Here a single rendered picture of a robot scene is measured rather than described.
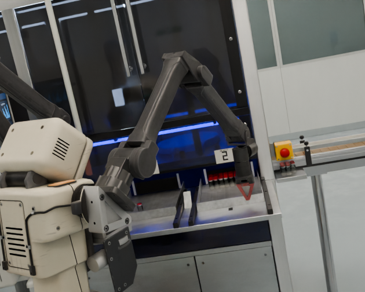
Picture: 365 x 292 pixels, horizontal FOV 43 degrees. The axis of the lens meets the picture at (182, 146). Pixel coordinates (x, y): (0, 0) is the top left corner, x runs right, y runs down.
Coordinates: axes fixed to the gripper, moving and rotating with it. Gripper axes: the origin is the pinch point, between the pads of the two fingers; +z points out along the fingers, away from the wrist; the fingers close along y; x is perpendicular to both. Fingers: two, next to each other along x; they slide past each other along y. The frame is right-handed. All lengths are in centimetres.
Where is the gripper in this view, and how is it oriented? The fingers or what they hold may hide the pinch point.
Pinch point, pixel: (247, 197)
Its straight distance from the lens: 177.7
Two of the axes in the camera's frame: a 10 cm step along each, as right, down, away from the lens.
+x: -9.8, 1.6, 1.4
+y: 1.2, -1.8, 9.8
